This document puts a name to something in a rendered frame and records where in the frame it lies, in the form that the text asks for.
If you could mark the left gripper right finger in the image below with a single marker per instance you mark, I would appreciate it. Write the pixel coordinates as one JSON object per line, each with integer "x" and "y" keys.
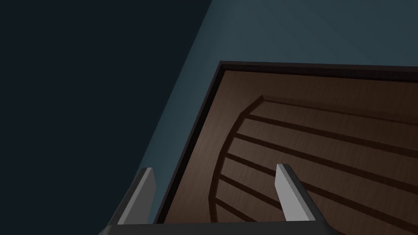
{"x": 294, "y": 195}

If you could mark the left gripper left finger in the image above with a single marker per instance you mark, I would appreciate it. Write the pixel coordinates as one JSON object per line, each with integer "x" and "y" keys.
{"x": 140, "y": 199}

